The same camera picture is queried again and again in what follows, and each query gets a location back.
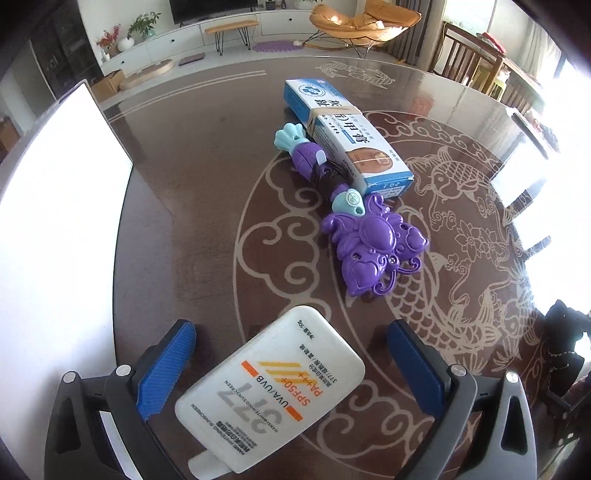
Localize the white television cabinet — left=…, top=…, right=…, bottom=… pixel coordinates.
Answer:
left=99, top=7, right=324, bottom=70

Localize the brown patterned desktop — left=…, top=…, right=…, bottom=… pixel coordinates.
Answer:
left=99, top=48, right=591, bottom=480

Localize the round wooden floor board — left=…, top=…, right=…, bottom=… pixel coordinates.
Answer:
left=122, top=60, right=176, bottom=88

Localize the white sunscreen bottle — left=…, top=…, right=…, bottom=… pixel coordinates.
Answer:
left=174, top=305, right=365, bottom=480

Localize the purple plastic toy wand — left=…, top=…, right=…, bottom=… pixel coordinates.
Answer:
left=274, top=122, right=430, bottom=297

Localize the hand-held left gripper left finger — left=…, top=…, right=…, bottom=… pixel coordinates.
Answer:
left=44, top=318, right=198, bottom=480

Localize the orange lounge chair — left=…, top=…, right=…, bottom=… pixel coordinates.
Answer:
left=308, top=0, right=423, bottom=58

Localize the green potted plant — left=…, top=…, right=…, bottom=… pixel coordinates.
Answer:
left=128, top=11, right=162, bottom=38

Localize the wooden bench with metal legs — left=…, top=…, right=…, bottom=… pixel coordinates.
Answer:
left=204, top=19, right=260, bottom=51

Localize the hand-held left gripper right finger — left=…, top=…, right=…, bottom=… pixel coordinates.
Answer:
left=387, top=318, right=550, bottom=480

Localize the dark display cabinet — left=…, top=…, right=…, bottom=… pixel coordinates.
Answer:
left=28, top=0, right=102, bottom=93

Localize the cardboard box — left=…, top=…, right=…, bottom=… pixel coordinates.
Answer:
left=90, top=69, right=125, bottom=100

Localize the black flat television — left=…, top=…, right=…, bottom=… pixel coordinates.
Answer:
left=168, top=0, right=259, bottom=24

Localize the grey curtain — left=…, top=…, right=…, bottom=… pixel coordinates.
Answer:
left=402, top=14, right=444, bottom=63

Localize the brown wooden chair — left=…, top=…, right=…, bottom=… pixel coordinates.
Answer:
left=434, top=21, right=504, bottom=100

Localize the red flower plant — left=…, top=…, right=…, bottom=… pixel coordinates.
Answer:
left=97, top=25, right=122, bottom=58

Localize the blue and white medicine box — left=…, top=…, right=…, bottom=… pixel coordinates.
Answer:
left=283, top=78, right=414, bottom=198

